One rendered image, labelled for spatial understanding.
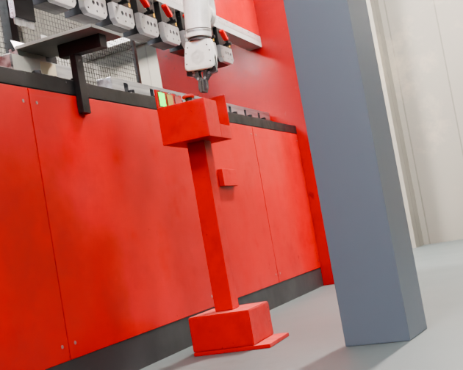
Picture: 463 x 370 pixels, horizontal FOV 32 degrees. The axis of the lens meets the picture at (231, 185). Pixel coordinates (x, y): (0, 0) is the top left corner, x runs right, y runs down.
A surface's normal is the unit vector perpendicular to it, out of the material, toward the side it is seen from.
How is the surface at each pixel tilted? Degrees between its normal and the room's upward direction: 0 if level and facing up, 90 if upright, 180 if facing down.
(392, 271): 90
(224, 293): 90
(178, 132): 90
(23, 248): 90
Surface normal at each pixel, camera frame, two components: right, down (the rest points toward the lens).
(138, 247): 0.91, -0.18
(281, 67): -0.37, 0.00
